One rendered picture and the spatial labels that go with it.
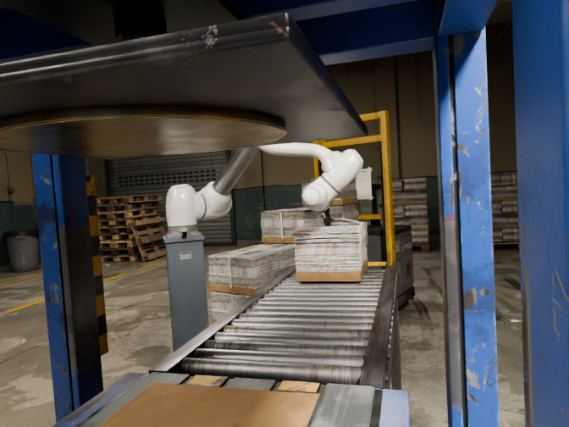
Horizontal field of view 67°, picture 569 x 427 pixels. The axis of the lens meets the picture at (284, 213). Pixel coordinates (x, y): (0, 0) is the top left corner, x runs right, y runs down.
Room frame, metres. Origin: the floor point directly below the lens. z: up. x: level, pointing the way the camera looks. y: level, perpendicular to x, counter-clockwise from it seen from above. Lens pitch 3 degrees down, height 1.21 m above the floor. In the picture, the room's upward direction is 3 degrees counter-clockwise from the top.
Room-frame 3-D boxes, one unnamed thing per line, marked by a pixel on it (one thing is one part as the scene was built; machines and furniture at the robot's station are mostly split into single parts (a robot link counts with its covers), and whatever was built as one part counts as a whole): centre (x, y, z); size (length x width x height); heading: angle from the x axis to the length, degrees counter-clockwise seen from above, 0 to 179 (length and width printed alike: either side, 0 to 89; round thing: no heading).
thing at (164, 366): (1.65, 0.14, 0.74); 1.34 x 0.05 x 0.12; 164
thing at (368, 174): (4.04, -0.66, 1.28); 0.57 x 0.01 x 0.65; 55
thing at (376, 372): (1.51, -0.34, 0.74); 1.34 x 0.05 x 0.12; 164
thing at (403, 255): (4.33, -0.86, 0.40); 0.69 x 0.55 x 0.80; 55
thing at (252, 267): (3.07, 0.02, 0.42); 1.17 x 0.39 x 0.83; 145
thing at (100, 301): (1.06, 0.50, 1.05); 0.05 x 0.05 x 0.45; 74
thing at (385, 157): (3.84, -0.92, 0.97); 0.09 x 0.09 x 1.75; 55
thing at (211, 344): (1.14, 0.03, 0.77); 0.47 x 0.05 x 0.05; 74
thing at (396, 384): (2.13, -0.51, 0.34); 0.06 x 0.06 x 0.68; 74
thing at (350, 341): (1.20, 0.01, 0.77); 0.47 x 0.05 x 0.05; 74
